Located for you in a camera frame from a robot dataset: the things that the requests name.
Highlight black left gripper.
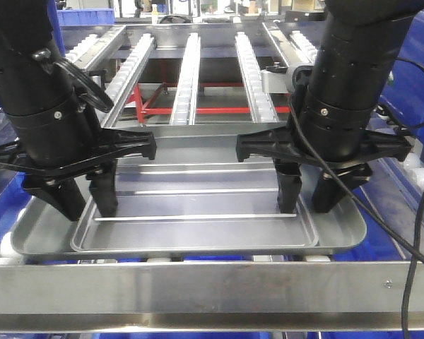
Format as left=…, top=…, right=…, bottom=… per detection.
left=0, top=129, right=157, bottom=221

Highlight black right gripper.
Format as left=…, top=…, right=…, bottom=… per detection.
left=236, top=126, right=411, bottom=213

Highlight small ribbed silver tray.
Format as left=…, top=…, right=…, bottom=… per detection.
left=71, top=160, right=319, bottom=255

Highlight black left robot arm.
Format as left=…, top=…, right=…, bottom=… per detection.
left=0, top=1, right=156, bottom=221

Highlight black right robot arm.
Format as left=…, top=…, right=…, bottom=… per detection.
left=236, top=1, right=424, bottom=213

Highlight large silver outer tray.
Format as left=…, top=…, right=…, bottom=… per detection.
left=11, top=123, right=366, bottom=259

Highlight steel front crossbar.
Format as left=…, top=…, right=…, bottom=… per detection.
left=0, top=261, right=408, bottom=333

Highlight large blue plastic bin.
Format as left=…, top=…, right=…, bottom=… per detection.
left=381, top=9, right=424, bottom=126

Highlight white roller conveyor rail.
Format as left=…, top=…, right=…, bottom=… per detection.
left=101, top=33, right=155, bottom=128
left=235, top=32, right=279, bottom=123
left=170, top=32, right=201, bottom=126

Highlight red steel frame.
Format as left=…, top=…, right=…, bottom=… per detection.
left=131, top=56, right=290, bottom=126

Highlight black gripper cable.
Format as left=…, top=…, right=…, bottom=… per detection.
left=288, top=56, right=424, bottom=339

